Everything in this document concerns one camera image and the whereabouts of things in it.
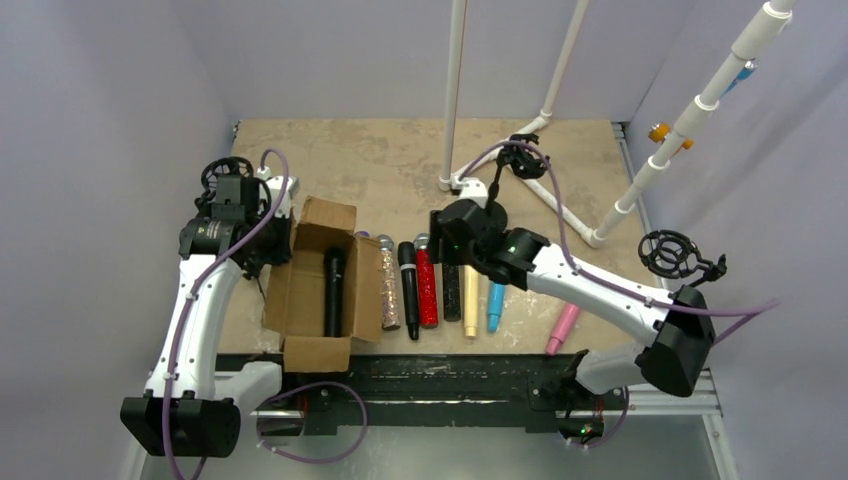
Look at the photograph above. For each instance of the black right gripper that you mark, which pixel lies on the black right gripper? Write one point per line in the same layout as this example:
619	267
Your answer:
435	234

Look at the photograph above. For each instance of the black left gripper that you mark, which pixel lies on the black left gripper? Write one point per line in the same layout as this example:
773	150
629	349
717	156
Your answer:
258	258

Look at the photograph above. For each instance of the black glitter microphone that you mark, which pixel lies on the black glitter microphone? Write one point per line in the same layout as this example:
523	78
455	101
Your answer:
451	292

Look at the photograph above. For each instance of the cream plastic microphone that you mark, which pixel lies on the cream plastic microphone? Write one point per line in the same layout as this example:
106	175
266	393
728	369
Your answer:
471	298

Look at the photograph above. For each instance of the black microphone with silver band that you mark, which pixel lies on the black microphone with silver band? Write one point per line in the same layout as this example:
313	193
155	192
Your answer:
406	257

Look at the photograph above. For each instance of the red glitter microphone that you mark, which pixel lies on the red glitter microphone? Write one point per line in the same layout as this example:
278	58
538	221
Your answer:
427	294

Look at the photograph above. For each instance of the blue plastic microphone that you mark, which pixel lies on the blue plastic microphone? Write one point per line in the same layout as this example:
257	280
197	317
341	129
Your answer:
495	306

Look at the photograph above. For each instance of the brown cardboard box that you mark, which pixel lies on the brown cardboard box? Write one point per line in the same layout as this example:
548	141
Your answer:
295	298

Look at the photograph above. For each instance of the silver rhinestone microphone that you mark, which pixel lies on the silver rhinestone microphone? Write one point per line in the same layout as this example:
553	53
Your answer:
390	309

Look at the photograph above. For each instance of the pink plastic microphone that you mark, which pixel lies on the pink plastic microphone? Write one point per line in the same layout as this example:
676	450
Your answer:
562	328

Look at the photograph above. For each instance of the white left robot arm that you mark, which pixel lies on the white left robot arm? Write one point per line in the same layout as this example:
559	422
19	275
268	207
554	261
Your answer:
184	410

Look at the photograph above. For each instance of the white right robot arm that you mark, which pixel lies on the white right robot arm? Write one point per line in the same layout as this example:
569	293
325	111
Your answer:
672	333

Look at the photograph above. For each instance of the black tripod mic stand left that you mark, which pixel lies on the black tripod mic stand left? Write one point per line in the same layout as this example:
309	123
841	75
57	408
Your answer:
232	203

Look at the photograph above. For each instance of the black tripod mic stand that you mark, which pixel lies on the black tripod mic stand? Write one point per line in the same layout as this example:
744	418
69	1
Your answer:
672	255
232	203

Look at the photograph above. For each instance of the black round-base desk mic stand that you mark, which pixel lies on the black round-base desk mic stand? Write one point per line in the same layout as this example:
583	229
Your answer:
524	164

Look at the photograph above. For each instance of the black tripod mic stand right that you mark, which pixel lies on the black tripod mic stand right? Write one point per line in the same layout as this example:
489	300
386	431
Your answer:
672	255

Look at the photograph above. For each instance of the plain black microphone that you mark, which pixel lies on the plain black microphone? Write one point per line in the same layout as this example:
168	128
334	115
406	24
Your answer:
334	266

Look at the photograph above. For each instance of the blue marker on pipe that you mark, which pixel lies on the blue marker on pipe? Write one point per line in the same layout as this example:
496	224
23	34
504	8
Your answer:
746	71

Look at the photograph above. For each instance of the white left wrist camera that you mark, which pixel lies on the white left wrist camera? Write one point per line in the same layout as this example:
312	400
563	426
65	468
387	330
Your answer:
276	187

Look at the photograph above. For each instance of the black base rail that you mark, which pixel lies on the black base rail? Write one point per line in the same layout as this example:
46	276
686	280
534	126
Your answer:
532	392

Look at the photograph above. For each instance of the white PVC pipe frame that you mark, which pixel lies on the white PVC pipe frame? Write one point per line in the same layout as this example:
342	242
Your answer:
604	137

